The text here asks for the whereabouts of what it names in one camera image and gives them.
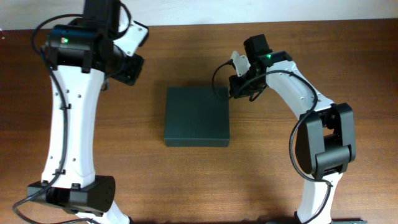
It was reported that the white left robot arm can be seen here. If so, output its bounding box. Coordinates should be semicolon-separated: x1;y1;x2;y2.
27;1;149;223

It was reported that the black box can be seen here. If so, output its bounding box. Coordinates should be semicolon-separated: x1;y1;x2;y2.
164;86;230;147

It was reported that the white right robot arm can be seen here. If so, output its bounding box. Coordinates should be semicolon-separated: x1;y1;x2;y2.
229;34;356;223

